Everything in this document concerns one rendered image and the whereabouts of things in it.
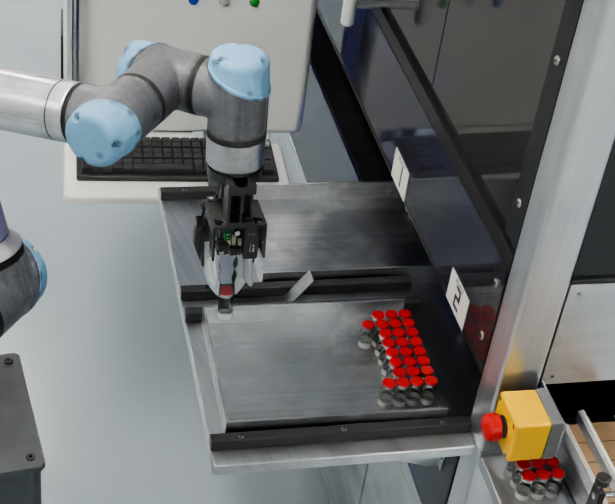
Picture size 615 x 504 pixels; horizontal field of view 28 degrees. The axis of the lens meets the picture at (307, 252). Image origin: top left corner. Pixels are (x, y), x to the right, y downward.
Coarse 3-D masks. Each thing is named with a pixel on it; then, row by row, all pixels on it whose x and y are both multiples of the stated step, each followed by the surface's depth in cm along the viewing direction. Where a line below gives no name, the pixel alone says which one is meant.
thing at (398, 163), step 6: (396, 150) 222; (396, 156) 222; (396, 162) 222; (402, 162) 218; (396, 168) 222; (396, 174) 222; (402, 174) 219; (408, 174) 215; (396, 180) 222; (402, 180) 219; (396, 186) 222; (402, 186) 219; (402, 192) 219; (402, 198) 219
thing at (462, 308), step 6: (450, 276) 197; (456, 276) 194; (450, 282) 197; (456, 282) 194; (450, 288) 197; (456, 288) 194; (462, 288) 192; (450, 294) 197; (456, 294) 194; (462, 294) 192; (450, 300) 197; (456, 300) 195; (462, 300) 192; (468, 300) 190; (456, 306) 195; (462, 306) 192; (468, 306) 190; (462, 312) 192; (456, 318) 195; (462, 318) 192; (462, 324) 192
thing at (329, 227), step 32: (288, 192) 233; (320, 192) 235; (352, 192) 237; (384, 192) 238; (288, 224) 228; (320, 224) 229; (352, 224) 230; (384, 224) 231; (288, 256) 220; (320, 256) 222; (352, 256) 223; (384, 256) 224; (416, 256) 225
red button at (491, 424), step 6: (486, 414) 176; (492, 414) 176; (498, 414) 176; (486, 420) 175; (492, 420) 175; (498, 420) 175; (486, 426) 175; (492, 426) 174; (498, 426) 174; (486, 432) 175; (492, 432) 174; (498, 432) 174; (486, 438) 176; (492, 438) 175; (498, 438) 175
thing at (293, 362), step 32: (256, 320) 206; (288, 320) 207; (320, 320) 208; (352, 320) 209; (224, 352) 199; (256, 352) 200; (288, 352) 201; (320, 352) 202; (352, 352) 202; (224, 384) 193; (256, 384) 194; (288, 384) 195; (320, 384) 196; (352, 384) 196; (224, 416) 184; (256, 416) 188; (288, 416) 189; (320, 416) 185; (352, 416) 187; (384, 416) 188; (416, 416) 189
